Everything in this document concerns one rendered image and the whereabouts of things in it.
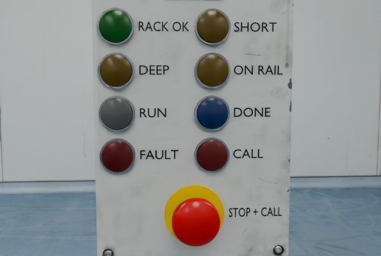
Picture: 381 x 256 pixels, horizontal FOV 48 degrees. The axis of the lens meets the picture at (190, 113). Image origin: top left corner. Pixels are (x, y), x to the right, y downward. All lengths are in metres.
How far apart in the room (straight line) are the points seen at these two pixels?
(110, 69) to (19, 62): 3.80
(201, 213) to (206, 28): 0.15
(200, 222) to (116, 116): 0.11
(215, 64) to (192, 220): 0.13
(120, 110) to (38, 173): 3.86
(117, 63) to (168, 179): 0.11
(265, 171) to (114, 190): 0.13
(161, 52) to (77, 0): 3.72
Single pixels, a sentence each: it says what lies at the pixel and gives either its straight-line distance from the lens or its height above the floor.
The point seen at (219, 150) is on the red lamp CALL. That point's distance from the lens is 0.36.
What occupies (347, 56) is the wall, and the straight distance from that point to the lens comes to 4.33.
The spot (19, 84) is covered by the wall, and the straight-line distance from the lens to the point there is 4.15.
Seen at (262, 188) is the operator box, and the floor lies 0.99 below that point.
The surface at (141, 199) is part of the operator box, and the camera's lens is 0.38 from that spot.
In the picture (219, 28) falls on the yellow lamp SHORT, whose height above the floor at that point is 1.13.
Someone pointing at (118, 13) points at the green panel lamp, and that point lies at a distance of 0.36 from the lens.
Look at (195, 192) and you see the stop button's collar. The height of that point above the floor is 0.99.
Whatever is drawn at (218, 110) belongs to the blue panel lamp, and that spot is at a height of 1.06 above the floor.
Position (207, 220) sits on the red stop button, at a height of 0.97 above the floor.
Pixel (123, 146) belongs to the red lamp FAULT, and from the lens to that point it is 0.36.
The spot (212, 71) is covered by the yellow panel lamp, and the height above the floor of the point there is 1.09.
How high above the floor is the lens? 1.09
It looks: 5 degrees down
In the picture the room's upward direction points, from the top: straight up
